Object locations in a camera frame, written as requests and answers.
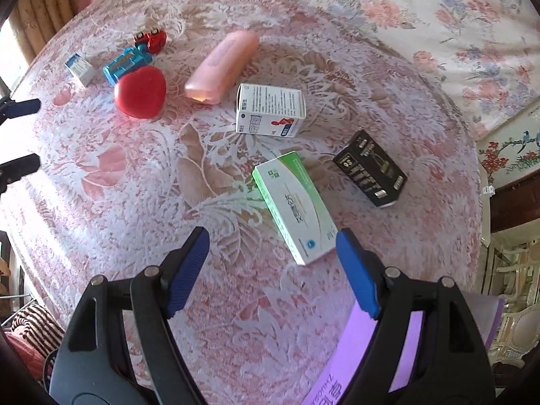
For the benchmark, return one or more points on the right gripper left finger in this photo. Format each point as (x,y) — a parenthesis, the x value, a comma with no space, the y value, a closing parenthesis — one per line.
(93,364)

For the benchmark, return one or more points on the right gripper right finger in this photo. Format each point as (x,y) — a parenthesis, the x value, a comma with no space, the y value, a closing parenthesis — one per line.
(426,347)

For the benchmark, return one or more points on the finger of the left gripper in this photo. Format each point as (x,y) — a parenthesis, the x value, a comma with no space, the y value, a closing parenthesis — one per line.
(10,109)
(12,171)

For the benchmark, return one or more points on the small blue white box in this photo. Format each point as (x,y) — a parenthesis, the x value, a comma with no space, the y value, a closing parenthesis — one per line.
(81,69)

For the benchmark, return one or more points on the blue candy jackpot toy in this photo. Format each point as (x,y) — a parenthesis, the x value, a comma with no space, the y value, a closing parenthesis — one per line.
(130,60)

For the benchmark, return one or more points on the red heart-shaped box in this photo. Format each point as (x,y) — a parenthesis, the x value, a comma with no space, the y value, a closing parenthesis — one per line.
(141,94)

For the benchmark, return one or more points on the red toy truck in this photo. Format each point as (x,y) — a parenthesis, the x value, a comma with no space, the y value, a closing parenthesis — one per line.
(151,41)

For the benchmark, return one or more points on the green white medicine box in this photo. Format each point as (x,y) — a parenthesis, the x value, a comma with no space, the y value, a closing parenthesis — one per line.
(296,207)

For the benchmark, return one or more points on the black shaver box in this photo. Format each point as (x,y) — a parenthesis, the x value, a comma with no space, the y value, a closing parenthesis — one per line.
(371,169)

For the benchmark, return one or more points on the pink glasses case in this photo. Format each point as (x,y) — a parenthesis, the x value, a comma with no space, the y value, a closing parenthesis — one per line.
(222,67)

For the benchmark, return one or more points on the striped red white cloth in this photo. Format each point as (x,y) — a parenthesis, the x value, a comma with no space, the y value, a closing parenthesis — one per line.
(34,333)

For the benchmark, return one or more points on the white dining chair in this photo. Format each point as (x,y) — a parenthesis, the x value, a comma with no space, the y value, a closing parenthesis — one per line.
(518,333)

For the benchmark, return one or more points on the beige curtain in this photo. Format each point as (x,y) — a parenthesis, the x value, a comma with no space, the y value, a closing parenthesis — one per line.
(35,22)

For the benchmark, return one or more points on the pink lace tablecloth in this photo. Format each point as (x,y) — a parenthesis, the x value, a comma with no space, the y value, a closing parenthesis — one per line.
(115,193)

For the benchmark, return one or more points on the bird flower painting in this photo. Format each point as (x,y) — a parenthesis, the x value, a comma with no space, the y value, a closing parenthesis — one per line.
(511,152)

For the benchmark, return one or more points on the floral bed sheet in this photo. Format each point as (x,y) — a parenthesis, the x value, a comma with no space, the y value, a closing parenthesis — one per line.
(484,54)

